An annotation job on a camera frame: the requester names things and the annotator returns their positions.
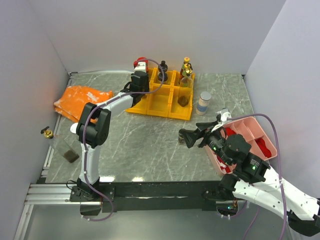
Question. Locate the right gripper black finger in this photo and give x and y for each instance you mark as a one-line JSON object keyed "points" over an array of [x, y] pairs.
{"points": [[191, 136], [211, 126]]}

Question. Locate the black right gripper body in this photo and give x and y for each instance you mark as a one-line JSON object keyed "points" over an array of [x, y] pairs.
{"points": [[214, 141]]}

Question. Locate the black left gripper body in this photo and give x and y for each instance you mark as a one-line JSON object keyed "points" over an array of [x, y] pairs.
{"points": [[146, 87]]}

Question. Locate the small black cap shaker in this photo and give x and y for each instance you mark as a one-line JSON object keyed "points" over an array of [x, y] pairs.
{"points": [[181, 139]]}

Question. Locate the glass oil bottle gold spout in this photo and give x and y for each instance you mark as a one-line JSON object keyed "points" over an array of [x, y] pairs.
{"points": [[184, 94]]}

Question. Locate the chili sauce bottle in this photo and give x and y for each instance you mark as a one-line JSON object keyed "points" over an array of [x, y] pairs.
{"points": [[186, 63], [182, 72]]}

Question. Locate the red lid sauce jar back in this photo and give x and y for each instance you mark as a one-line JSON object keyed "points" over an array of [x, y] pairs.
{"points": [[142, 59]]}

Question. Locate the white powder bottle black cap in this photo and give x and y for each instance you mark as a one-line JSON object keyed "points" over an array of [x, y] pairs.
{"points": [[163, 67]]}

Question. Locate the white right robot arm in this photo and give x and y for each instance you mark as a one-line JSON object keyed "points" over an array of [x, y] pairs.
{"points": [[254, 180]]}

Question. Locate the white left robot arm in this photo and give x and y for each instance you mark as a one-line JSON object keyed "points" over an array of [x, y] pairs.
{"points": [[93, 128]]}

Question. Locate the yellow bin back left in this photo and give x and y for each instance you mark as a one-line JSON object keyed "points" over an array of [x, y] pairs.
{"points": [[151, 75]]}

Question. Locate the red santa toy front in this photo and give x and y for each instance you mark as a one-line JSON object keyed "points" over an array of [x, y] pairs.
{"points": [[226, 169]]}

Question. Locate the red santa toy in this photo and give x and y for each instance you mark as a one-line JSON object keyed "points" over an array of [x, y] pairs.
{"points": [[262, 145], [226, 169]]}

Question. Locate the yellow bin front right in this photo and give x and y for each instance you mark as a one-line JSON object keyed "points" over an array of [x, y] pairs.
{"points": [[175, 110]]}

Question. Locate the white peppercorn jar silver lid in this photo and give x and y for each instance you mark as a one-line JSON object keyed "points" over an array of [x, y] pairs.
{"points": [[203, 103]]}

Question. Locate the pink divided organizer tray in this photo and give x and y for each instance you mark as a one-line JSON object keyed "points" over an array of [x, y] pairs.
{"points": [[251, 130]]}

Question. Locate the red santa toy back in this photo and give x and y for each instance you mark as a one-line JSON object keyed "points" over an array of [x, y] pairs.
{"points": [[262, 145]]}

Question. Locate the orange white cloth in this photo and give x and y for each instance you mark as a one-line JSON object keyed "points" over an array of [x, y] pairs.
{"points": [[74, 98]]}

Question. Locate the silver cap spice bottle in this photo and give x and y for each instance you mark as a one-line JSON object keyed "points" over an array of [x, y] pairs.
{"points": [[73, 128]]}

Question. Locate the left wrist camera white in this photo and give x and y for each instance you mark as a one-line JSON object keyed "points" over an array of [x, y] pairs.
{"points": [[140, 66]]}

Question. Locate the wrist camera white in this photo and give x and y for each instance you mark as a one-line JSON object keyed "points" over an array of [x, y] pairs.
{"points": [[223, 117], [140, 66]]}

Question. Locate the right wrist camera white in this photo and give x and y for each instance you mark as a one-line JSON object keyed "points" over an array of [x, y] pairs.
{"points": [[223, 117]]}

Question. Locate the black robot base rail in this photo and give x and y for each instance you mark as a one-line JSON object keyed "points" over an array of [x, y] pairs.
{"points": [[153, 196]]}

